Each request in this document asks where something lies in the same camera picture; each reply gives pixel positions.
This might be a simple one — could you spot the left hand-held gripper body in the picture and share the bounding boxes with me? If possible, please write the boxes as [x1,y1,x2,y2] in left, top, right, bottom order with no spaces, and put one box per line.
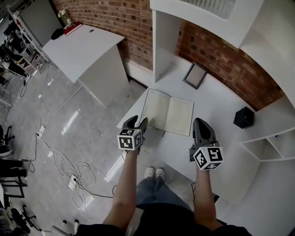
[117,125,146,155]

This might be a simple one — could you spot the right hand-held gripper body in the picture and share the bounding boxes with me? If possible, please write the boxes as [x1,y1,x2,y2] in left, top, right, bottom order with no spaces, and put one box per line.
[189,140,224,171]

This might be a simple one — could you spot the teal notebook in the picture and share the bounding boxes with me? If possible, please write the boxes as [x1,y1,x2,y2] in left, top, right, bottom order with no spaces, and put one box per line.
[139,88,195,138]

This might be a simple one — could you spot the person's right forearm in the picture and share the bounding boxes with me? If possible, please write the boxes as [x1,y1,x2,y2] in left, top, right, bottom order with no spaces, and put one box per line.
[193,169,224,231]

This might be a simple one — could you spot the person's left forearm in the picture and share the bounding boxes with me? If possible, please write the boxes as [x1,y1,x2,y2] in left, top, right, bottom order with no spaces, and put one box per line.
[102,149,139,231]

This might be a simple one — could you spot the red book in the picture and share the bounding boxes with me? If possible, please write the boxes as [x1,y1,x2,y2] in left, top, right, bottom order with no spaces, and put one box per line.
[62,21,83,37]

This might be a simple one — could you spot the white desk with drawers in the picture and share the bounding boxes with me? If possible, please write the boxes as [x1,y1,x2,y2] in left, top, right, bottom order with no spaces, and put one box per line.
[105,56,262,206]

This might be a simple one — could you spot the person's left white shoe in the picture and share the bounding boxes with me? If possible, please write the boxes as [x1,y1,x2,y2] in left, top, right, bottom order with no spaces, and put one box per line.
[144,166,156,179]

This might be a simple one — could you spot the small black box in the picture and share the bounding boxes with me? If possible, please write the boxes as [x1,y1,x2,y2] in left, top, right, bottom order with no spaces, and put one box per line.
[233,106,256,130]

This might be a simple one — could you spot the person's blue jeans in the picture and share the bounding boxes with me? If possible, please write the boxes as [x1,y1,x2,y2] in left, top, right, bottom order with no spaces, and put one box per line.
[136,176,195,212]

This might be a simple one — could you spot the person's black shirt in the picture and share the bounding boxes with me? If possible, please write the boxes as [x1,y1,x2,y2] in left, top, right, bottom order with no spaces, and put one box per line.
[76,202,253,236]

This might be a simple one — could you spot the clear plastic pouch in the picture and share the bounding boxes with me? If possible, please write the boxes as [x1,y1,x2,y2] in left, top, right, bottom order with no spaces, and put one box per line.
[125,207,145,236]

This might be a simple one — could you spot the white hutch shelf unit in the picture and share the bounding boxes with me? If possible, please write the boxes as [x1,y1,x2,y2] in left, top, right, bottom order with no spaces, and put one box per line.
[149,0,295,162]

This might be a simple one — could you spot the small white desk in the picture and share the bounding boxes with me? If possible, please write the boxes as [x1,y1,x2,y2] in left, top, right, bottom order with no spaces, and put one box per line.
[41,23,129,108]

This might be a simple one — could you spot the grey wheeled cart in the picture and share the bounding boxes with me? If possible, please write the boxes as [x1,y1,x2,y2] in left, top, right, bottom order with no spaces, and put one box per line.
[51,218,80,236]

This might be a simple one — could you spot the black cap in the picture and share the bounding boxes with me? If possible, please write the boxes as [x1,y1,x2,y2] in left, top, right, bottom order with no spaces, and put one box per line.
[50,28,65,41]

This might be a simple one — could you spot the wooden stool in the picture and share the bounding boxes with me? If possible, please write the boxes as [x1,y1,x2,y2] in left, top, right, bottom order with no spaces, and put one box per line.
[17,51,43,78]

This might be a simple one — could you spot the ribbed glass cabinet door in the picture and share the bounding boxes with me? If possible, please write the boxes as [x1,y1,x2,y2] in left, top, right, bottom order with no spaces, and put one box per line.
[179,0,238,22]

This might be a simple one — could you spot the white flower vase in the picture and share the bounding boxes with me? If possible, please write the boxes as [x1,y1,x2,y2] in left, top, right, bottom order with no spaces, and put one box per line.
[57,7,73,26]

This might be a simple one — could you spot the black office chair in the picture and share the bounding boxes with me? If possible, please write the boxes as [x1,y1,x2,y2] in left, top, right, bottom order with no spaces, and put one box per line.
[10,204,42,234]

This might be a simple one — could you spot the grey cabinet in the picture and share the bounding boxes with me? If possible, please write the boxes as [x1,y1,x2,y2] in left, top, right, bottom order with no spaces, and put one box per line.
[19,0,64,48]

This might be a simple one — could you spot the white metal rack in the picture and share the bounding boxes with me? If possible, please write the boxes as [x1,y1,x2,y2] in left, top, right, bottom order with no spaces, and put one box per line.
[6,3,50,63]

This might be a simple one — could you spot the grey picture frame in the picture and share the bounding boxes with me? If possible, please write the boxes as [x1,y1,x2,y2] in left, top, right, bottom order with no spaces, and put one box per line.
[182,61,208,90]

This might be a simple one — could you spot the black power cable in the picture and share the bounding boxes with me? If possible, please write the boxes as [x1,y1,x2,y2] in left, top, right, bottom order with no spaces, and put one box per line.
[74,181,118,199]

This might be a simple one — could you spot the long white cable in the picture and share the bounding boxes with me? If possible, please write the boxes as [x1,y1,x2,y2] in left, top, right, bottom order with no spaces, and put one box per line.
[28,83,84,130]

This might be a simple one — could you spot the white power strip with cables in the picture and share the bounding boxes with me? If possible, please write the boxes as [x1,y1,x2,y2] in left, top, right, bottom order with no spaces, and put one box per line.
[37,135,100,225]

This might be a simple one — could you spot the thin black floor cable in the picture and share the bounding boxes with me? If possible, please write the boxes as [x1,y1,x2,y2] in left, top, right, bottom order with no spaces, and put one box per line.
[27,132,39,174]

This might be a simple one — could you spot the black metal frame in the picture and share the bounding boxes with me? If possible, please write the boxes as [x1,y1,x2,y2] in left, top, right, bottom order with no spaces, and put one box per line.
[0,179,29,199]

